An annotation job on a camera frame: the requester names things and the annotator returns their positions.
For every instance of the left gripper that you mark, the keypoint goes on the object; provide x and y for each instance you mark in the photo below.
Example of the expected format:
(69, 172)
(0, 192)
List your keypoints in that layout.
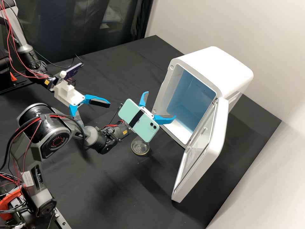
(65, 93)

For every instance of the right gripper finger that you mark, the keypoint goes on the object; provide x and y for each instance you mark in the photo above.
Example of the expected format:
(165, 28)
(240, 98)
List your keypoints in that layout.
(164, 120)

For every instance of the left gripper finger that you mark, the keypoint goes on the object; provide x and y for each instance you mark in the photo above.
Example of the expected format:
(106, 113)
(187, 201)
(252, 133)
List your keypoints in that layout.
(143, 100)

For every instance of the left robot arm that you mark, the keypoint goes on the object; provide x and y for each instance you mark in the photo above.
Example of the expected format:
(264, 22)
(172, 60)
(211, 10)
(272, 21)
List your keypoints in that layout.
(23, 45)

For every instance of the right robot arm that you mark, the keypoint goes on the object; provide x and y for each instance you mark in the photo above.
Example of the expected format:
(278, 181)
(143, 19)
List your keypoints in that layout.
(52, 133)

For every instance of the clear flask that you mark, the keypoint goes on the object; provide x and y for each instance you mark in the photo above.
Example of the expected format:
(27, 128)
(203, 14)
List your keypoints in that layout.
(140, 149)

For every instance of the incubator door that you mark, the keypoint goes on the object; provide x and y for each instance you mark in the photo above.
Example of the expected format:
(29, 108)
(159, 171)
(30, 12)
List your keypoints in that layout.
(212, 148)

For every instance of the white incubator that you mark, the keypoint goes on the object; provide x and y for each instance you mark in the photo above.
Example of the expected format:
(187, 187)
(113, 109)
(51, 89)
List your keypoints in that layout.
(214, 71)

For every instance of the right wrist camera phone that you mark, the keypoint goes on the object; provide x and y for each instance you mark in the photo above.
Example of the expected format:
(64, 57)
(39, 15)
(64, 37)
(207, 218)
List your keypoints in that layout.
(138, 119)

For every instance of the wrist camera phone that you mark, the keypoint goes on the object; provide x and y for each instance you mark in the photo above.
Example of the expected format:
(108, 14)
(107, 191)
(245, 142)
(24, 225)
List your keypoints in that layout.
(138, 119)
(71, 70)

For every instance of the left wrist camera phone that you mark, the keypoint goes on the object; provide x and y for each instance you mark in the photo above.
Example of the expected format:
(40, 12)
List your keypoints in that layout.
(71, 70)

